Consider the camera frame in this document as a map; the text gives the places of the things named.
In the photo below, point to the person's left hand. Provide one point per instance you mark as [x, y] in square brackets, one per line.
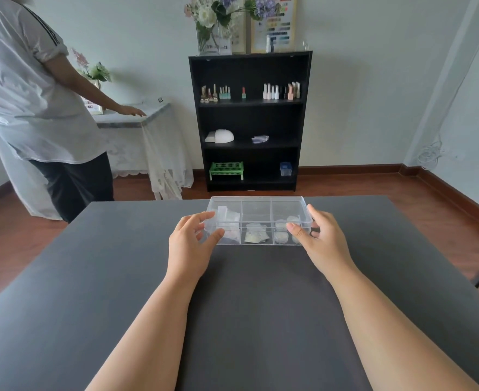
[188, 250]

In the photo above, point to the person's right hand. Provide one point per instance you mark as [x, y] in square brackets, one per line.
[325, 244]

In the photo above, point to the person's left thumb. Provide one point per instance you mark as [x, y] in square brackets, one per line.
[215, 238]

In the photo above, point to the person's right thumb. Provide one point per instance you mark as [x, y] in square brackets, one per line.
[297, 232]

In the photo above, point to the clear plastic compartment box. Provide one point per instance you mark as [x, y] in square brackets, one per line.
[260, 209]

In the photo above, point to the person's left forearm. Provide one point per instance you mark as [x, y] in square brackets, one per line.
[154, 333]

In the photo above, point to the person's right forearm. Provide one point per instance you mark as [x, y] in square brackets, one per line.
[386, 329]

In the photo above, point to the stack of round cotton pads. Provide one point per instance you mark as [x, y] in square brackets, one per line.
[282, 232]

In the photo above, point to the pile of white paper sheets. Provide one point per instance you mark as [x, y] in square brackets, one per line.
[229, 217]

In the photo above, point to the small blue clear box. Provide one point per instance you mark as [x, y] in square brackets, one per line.
[285, 169]

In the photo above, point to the green plastic rack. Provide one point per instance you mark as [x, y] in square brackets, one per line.
[226, 170]

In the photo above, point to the purple packet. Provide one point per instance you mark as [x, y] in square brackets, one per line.
[260, 139]

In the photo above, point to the white block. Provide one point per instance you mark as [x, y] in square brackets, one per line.
[209, 137]

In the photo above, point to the white nail lamp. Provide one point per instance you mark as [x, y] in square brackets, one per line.
[224, 136]

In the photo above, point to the side table with lace cloth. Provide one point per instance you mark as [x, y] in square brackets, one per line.
[158, 142]

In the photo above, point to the black bookshelf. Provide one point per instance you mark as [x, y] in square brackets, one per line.
[249, 118]

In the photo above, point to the row of nail polish bottles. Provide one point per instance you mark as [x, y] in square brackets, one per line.
[214, 94]
[282, 92]

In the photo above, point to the small framed card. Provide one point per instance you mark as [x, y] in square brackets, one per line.
[95, 106]

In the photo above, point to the small white bottle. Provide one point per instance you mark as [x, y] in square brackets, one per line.
[268, 44]

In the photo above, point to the pink flowers in small vase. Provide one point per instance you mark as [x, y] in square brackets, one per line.
[97, 71]

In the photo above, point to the framed colour chart poster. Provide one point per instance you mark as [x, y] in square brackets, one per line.
[278, 26]

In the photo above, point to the glass vase with flowers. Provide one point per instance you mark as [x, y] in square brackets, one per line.
[213, 20]

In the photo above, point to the wooden picture frame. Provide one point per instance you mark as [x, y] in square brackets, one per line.
[237, 36]

